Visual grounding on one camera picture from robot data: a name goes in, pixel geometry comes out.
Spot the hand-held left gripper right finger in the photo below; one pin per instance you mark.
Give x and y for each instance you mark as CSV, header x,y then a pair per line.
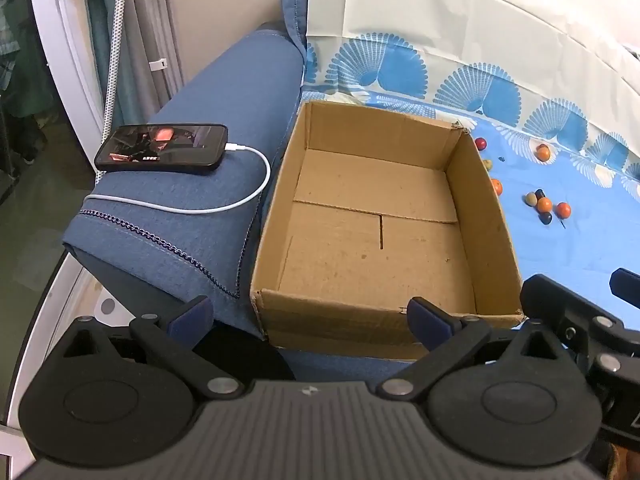
x,y
425,322

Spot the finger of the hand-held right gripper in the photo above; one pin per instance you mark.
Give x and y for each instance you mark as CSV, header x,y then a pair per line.
x,y
627,284
542,297

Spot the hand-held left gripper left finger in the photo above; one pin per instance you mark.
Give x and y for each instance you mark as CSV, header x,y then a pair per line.
x,y
192,317

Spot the orange tangerine with stem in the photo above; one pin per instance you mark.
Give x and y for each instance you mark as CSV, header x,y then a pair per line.
x,y
563,209

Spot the small orange tangerine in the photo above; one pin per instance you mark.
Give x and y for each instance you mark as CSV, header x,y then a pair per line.
x,y
544,204
497,186
543,151

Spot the brown cardboard box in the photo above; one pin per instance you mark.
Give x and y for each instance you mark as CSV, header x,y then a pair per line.
x,y
350,260

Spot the yellowish olive-coloured small fruit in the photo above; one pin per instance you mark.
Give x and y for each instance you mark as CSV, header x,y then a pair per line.
x,y
529,199

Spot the round red cherry tomato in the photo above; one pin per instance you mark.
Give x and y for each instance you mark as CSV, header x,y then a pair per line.
x,y
480,144

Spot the blue fan-print sheet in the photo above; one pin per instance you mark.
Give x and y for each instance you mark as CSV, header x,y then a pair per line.
x,y
575,250

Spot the black smartphone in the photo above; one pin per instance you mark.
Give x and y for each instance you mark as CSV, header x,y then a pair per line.
x,y
160,147

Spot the blue fabric sofa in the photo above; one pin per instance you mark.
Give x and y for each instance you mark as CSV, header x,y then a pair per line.
x,y
200,105

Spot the white curtain clip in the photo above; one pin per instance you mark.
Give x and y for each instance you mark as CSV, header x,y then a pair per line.
x,y
159,64

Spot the grey curtain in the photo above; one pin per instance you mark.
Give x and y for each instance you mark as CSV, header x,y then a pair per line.
x,y
155,10

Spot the teal curtain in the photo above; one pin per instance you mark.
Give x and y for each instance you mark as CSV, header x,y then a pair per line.
x,y
100,20

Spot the hanging checked shirt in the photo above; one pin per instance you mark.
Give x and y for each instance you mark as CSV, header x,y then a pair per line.
x,y
15,35

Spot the white arched door frame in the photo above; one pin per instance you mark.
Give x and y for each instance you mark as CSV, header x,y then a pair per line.
x,y
65,35

